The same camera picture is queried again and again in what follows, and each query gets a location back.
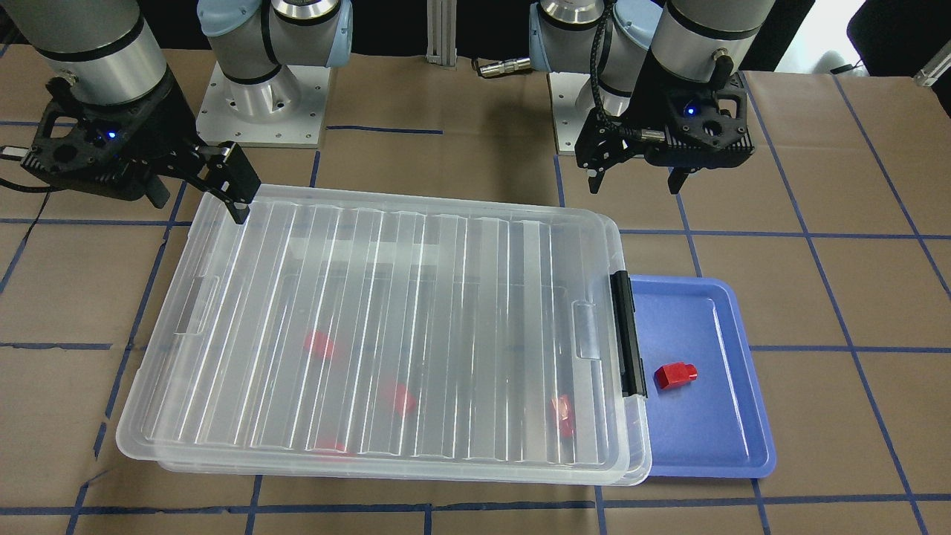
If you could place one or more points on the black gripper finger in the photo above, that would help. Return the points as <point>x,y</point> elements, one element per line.
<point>676,180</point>
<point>596,177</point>

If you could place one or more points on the black gripper finger over lid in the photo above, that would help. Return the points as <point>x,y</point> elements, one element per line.
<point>231,178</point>

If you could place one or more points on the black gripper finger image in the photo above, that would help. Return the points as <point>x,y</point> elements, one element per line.
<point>156,192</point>

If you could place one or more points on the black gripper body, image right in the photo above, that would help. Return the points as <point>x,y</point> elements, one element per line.
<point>648,95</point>

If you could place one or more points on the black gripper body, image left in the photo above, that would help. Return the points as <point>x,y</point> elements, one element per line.
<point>154,125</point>

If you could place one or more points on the clear plastic box lid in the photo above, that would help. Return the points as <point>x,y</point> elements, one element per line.
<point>371,327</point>

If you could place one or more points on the red block in box upper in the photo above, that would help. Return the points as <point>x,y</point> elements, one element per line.
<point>319,346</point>

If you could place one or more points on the red block in box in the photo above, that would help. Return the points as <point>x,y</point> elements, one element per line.
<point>562,416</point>
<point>319,346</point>
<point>398,398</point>

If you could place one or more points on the clear plastic storage box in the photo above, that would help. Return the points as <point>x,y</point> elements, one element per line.
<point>416,475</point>

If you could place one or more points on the red block in box middle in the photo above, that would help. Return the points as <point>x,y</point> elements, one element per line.
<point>398,398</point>

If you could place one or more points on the red block on tray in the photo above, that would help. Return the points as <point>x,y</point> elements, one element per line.
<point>674,375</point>

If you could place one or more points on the blue plastic tray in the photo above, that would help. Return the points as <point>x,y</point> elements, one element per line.
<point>717,426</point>

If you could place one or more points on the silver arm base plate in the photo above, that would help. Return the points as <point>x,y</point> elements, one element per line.
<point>287,111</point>
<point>571,101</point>

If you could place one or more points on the silver cable connector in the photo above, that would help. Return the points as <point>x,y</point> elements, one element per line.
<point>502,68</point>

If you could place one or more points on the black box latch handle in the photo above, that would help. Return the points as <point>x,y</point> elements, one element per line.
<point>630,366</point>

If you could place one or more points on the aluminium profile post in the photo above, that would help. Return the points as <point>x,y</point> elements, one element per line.
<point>441,33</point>

